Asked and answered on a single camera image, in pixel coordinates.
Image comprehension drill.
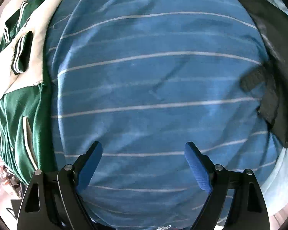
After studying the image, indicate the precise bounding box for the green white varsity jacket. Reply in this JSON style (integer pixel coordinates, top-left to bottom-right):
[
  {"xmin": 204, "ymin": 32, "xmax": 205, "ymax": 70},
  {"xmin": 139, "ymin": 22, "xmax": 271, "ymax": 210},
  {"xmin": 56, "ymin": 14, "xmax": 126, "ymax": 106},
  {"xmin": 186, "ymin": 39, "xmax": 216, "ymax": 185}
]
[{"xmin": 0, "ymin": 0, "xmax": 62, "ymax": 184}]

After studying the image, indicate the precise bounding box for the dark grey garment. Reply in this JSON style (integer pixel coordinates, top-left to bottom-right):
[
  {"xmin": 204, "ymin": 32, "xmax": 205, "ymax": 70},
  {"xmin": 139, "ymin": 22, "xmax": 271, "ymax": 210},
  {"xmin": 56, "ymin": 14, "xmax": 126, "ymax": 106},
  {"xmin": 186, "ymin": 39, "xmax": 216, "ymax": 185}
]
[{"xmin": 238, "ymin": 0, "xmax": 288, "ymax": 148}]

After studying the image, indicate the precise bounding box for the blue striped bed quilt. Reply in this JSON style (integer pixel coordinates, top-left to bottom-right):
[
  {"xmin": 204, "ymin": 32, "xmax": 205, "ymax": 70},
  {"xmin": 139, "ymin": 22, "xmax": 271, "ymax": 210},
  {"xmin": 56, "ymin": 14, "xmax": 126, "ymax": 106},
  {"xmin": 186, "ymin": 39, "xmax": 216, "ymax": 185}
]
[{"xmin": 44, "ymin": 0, "xmax": 281, "ymax": 229}]

